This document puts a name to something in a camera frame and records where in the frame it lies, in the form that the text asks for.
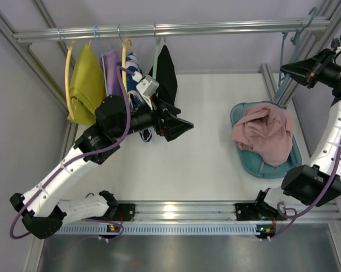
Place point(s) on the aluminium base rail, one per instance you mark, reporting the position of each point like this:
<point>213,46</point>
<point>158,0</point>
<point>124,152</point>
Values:
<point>193,211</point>

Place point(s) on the black trousers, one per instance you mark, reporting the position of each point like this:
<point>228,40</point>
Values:
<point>166,77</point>

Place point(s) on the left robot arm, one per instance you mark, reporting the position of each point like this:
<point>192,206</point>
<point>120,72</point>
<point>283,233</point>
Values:
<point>43,211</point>

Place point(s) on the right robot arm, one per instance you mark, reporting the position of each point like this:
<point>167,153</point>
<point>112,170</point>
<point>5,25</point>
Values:
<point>318,182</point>

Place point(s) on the light blue wire hanger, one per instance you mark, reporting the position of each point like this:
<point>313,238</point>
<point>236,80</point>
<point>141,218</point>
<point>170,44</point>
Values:
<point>102,57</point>

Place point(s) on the teal plastic basin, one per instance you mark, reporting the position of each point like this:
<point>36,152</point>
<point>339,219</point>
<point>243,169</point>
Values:
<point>252,161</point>

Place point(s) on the olive yellow trousers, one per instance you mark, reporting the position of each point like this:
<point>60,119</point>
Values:
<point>87,88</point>

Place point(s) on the pale yellow hanger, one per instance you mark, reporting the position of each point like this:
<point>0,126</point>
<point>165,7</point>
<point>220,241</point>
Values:
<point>67,81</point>

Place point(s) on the aluminium hanging rail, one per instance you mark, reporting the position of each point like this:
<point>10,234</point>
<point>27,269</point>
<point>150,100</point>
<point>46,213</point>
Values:
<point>161,30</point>

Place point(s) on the blue-grey plastic hanger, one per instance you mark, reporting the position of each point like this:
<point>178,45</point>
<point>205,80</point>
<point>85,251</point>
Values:
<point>295,40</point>

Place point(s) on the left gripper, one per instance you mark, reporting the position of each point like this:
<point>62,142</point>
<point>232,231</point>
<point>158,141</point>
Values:
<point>162,122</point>

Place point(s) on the purple trousers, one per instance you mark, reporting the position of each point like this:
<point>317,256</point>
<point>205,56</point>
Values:
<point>112,60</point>

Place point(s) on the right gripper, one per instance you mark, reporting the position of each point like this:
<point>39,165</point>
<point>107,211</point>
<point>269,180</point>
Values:
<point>312,73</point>

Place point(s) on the slotted cable duct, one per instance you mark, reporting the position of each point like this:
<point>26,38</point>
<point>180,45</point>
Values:
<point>164,229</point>

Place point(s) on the pink trousers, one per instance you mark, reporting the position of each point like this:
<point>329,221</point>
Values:
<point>267,130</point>

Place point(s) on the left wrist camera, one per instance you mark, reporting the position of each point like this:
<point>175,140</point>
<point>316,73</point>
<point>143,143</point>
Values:
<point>146,87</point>

